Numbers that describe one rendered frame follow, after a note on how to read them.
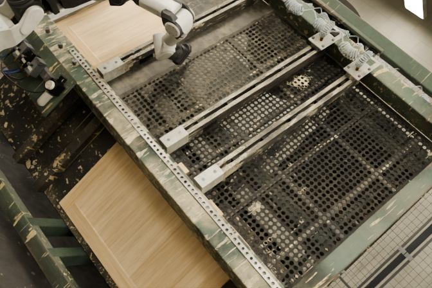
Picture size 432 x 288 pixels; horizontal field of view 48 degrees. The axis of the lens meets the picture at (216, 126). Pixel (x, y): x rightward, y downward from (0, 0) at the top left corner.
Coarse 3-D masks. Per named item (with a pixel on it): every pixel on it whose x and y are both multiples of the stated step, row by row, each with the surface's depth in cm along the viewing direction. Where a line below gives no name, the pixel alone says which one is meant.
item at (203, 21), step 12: (228, 0) 276; (240, 0) 277; (252, 0) 282; (204, 12) 269; (216, 12) 270; (228, 12) 275; (192, 24) 263; (204, 24) 267; (192, 36) 267; (144, 48) 252; (120, 60) 244; (132, 60) 246; (144, 60) 253; (108, 72) 240; (120, 72) 246
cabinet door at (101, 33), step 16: (80, 16) 266; (96, 16) 268; (112, 16) 269; (128, 16) 270; (144, 16) 271; (64, 32) 259; (80, 32) 260; (96, 32) 261; (112, 32) 262; (128, 32) 263; (144, 32) 264; (80, 48) 253; (96, 48) 255; (112, 48) 256; (128, 48) 256; (96, 64) 248
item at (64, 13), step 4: (92, 0) 271; (104, 0) 275; (84, 4) 269; (88, 4) 269; (92, 4) 271; (68, 8) 266; (72, 8) 266; (76, 8) 267; (80, 8) 267; (84, 8) 269; (60, 12) 264; (64, 12) 264; (68, 12) 264; (72, 12) 265; (76, 12) 267; (52, 16) 262; (56, 16) 262; (60, 16) 262; (64, 16) 263; (68, 16) 265; (52, 20) 260; (56, 20) 261; (60, 20) 264
